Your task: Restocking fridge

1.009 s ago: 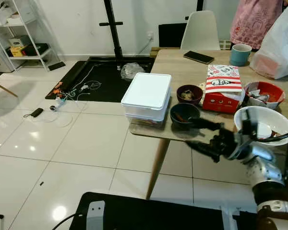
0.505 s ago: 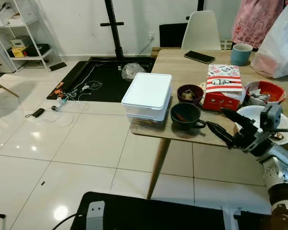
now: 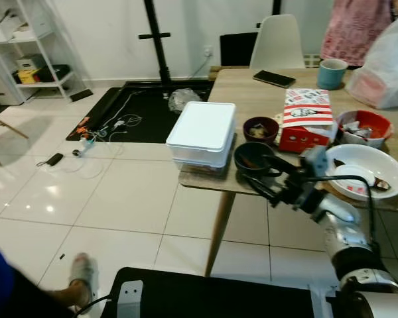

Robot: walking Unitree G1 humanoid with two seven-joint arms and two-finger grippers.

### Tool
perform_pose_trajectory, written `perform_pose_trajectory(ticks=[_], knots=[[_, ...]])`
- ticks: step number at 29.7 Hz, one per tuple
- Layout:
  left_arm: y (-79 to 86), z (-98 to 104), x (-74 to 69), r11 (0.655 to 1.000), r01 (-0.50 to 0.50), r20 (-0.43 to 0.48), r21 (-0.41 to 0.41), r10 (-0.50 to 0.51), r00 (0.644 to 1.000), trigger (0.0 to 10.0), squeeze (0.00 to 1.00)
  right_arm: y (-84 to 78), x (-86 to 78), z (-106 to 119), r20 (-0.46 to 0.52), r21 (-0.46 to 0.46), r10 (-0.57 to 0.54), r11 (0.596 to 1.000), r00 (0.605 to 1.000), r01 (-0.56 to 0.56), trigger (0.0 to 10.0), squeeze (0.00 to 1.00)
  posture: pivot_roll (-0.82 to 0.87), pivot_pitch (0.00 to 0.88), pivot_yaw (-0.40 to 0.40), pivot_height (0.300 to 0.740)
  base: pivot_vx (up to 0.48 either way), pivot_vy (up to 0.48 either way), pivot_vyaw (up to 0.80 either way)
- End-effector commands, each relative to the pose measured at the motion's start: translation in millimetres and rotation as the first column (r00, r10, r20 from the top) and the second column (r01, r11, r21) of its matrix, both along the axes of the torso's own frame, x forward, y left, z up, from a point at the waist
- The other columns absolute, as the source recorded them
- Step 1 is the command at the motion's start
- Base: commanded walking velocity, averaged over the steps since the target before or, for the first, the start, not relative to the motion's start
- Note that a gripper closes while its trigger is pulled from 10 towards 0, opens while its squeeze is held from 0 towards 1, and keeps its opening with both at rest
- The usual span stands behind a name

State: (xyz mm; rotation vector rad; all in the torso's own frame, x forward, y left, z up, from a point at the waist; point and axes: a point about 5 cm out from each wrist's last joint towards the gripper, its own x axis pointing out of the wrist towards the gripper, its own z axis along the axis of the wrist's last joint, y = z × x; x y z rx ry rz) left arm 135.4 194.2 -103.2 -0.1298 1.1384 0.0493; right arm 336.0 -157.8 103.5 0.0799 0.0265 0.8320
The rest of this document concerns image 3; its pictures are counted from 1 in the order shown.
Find white lidded plastic container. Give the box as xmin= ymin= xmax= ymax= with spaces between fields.
xmin=166 ymin=101 xmax=237 ymax=175

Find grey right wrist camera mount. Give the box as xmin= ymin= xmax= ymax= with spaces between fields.
xmin=302 ymin=146 xmax=330 ymax=180

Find wooden chair legs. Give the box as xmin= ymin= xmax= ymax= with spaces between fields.
xmin=0 ymin=111 xmax=29 ymax=167

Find white cable bundle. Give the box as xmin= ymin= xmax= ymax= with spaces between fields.
xmin=78 ymin=89 xmax=144 ymax=158

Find black floor mat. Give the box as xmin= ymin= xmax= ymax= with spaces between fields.
xmin=66 ymin=81 xmax=215 ymax=144

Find red bowl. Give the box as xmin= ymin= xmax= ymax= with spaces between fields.
xmin=336 ymin=110 xmax=393 ymax=150

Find white shelf rack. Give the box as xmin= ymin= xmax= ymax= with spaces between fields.
xmin=0 ymin=0 xmax=88 ymax=105

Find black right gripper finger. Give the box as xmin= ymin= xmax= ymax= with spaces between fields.
xmin=255 ymin=153 xmax=300 ymax=180
xmin=241 ymin=173 xmax=283 ymax=205

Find white chair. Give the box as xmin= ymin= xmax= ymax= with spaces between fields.
xmin=250 ymin=15 xmax=307 ymax=71

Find white plastic shopping bag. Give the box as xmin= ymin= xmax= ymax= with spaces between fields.
xmin=346 ymin=13 xmax=398 ymax=111

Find black smartphone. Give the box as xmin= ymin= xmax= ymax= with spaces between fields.
xmin=253 ymin=70 xmax=297 ymax=89

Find teal mug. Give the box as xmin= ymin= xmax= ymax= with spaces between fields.
xmin=317 ymin=59 xmax=349 ymax=91

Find wooden table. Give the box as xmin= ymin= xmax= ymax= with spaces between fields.
xmin=178 ymin=66 xmax=398 ymax=278

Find small black device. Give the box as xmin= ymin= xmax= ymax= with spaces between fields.
xmin=46 ymin=153 xmax=65 ymax=167

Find red white fried chicken box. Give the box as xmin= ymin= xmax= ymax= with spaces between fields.
xmin=279 ymin=88 xmax=336 ymax=154

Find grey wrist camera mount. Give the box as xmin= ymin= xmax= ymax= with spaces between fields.
xmin=117 ymin=280 xmax=145 ymax=318
xmin=302 ymin=146 xmax=330 ymax=180

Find black robot torso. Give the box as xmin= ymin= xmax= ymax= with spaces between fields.
xmin=99 ymin=267 xmax=342 ymax=318

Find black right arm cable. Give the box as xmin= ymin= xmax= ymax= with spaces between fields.
xmin=304 ymin=174 xmax=380 ymax=247

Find small dark purple bowl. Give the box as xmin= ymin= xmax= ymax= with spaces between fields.
xmin=243 ymin=117 xmax=280 ymax=146

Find crumpled clear plastic bag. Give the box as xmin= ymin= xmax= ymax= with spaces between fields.
xmin=168 ymin=88 xmax=204 ymax=114

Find person in pink top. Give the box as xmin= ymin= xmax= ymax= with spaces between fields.
xmin=320 ymin=0 xmax=398 ymax=68

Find person in blue clothing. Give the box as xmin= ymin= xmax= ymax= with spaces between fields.
xmin=0 ymin=242 xmax=101 ymax=318

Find black stand pole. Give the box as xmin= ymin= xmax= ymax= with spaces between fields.
xmin=139 ymin=0 xmax=174 ymax=84

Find black chair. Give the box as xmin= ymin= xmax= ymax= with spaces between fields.
xmin=220 ymin=32 xmax=259 ymax=68

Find brown fried food piece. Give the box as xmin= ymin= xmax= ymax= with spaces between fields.
xmin=241 ymin=156 xmax=263 ymax=168

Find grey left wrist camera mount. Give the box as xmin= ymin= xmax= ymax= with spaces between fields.
xmin=117 ymin=280 xmax=145 ymax=318

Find blue-grey bowl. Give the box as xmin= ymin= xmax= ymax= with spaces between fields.
xmin=234 ymin=142 xmax=277 ymax=178

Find large white bowl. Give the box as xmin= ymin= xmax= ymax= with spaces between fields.
xmin=325 ymin=144 xmax=398 ymax=201

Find yellow box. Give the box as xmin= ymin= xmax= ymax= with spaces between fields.
xmin=18 ymin=68 xmax=41 ymax=85

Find small white dish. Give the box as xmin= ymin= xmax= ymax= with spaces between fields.
xmin=336 ymin=166 xmax=376 ymax=197

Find white storage box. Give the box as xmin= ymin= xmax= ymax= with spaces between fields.
xmin=15 ymin=55 xmax=46 ymax=72

